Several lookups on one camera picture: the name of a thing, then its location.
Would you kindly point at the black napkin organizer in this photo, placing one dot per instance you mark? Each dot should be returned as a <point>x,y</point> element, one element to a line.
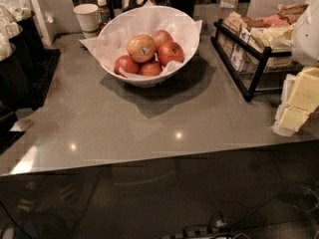
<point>21,50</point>

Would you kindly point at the small glass sauce bottle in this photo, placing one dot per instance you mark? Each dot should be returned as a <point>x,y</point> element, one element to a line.
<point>104,12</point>

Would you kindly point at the black wire condiment rack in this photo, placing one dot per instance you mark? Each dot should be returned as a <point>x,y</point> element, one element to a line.
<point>253,72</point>

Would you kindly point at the white bowl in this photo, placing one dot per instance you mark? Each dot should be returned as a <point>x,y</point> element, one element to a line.
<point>151,78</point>

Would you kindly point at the red apple back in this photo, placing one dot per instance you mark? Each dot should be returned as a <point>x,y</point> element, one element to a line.
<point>160,37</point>

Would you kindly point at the white paper bowl liner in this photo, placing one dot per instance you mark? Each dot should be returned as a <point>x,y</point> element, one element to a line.
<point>126,27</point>

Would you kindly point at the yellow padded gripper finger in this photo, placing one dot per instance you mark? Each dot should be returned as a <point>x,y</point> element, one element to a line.
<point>289,120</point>
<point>305,93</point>

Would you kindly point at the white paper cup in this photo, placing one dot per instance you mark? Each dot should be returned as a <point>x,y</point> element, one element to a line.
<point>87,15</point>

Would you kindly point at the red apple front middle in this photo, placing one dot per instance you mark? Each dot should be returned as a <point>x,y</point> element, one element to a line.
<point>151,69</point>

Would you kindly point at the black rubber mat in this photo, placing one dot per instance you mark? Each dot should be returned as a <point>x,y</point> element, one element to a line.
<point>41,86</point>

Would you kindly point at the red apple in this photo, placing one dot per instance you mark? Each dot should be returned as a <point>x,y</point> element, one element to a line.
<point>160,37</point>
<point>126,63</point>
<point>170,51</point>
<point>151,69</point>

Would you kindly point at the yellow-red apple with sticker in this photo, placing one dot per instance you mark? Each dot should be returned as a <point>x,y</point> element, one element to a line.
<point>141,48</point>

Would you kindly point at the red apple right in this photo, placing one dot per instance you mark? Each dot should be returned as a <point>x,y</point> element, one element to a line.
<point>170,51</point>

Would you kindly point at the red apple front left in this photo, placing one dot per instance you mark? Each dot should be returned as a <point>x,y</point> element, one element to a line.
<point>126,63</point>

